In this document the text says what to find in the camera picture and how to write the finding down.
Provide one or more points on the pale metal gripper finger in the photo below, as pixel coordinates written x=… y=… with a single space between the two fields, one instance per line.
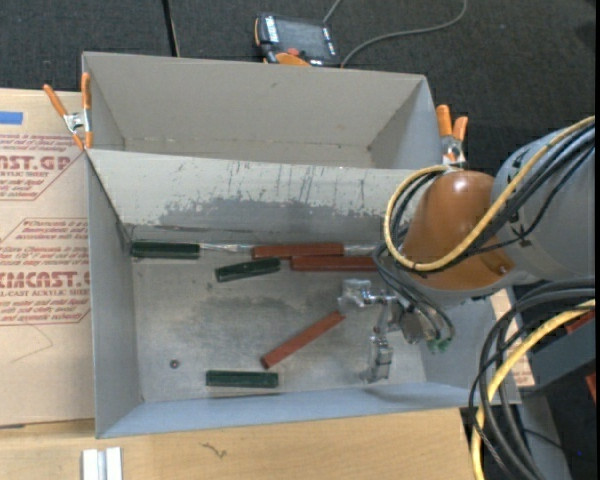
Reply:
x=381 y=355
x=354 y=294

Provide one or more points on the red-brown flat block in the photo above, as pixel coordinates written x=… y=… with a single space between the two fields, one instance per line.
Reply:
x=302 y=340
x=332 y=263
x=297 y=250

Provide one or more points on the dark green flat block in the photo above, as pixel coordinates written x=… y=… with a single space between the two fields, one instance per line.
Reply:
x=248 y=270
x=242 y=379
x=165 y=250

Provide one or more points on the grey metal bin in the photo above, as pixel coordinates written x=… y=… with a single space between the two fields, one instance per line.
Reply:
x=190 y=318

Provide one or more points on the brown cardboard board red print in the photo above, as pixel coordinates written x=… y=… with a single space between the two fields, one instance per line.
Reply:
x=40 y=358

